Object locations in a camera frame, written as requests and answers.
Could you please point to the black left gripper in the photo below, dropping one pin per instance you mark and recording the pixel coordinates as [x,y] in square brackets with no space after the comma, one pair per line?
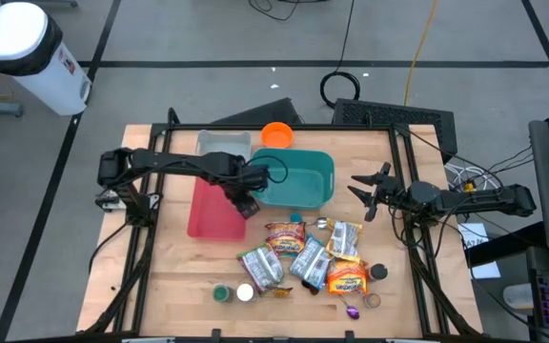
[246,202]

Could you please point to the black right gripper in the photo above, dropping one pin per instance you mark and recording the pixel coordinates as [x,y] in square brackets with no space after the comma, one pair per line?
[389,193]

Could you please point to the red Maruchan ramen pack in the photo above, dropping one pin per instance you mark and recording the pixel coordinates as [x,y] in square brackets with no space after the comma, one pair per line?
[285,238]

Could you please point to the yellow ramen noodle pack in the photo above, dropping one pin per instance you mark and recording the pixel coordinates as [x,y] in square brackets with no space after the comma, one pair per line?
[345,240]

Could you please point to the orange spice jar black lid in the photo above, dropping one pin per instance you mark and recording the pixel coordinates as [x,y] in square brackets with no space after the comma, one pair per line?
[378,271]

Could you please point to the blue ramen noodle pack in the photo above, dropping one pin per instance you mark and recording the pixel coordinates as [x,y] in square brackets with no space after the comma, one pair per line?
[310,262]

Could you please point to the orange ramen noodle pack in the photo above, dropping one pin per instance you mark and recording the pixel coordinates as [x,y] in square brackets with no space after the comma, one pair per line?
[346,278]

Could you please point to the taco seasoning mix packet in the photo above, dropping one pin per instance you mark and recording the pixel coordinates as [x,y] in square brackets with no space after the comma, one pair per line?
[279,291]

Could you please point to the purple iridescent spoon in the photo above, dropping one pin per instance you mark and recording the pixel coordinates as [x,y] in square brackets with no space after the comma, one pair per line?
[353,312]

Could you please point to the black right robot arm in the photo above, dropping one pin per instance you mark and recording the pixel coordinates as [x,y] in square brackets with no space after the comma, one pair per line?
[470,200]

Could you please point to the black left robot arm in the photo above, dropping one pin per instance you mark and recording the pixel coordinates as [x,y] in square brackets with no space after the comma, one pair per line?
[169,164]

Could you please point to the red plastic tray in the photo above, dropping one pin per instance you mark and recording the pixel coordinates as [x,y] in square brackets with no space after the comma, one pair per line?
[215,214]

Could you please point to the teal plastic bin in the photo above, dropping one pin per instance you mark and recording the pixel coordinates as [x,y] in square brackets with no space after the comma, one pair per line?
[298,186]

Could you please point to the light grey plastic bin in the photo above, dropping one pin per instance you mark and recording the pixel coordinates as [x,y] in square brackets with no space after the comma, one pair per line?
[222,140]

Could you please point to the black perforated computer case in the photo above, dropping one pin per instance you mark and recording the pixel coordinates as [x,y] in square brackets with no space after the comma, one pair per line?
[393,119]

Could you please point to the orange plastic bowl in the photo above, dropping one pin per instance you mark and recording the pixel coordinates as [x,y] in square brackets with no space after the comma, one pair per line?
[277,135]

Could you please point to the bagel seasoning jar white lid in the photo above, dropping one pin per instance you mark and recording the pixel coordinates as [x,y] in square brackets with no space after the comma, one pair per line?
[245,292]

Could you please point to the black flat panel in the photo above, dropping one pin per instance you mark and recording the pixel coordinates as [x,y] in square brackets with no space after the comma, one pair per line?
[265,114]

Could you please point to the green lidded spice jar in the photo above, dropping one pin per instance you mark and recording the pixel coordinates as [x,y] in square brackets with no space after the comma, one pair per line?
[221,293]

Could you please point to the white paper sheet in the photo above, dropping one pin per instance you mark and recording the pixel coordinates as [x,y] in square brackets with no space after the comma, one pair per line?
[474,233]

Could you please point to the black desk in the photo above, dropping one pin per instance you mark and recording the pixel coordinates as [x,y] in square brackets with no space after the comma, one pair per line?
[508,240]

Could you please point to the white trash can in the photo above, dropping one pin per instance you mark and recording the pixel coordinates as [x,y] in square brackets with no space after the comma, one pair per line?
[31,52]

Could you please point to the black aluminium table frame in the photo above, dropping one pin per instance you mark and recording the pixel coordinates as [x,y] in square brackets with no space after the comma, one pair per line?
[303,127]

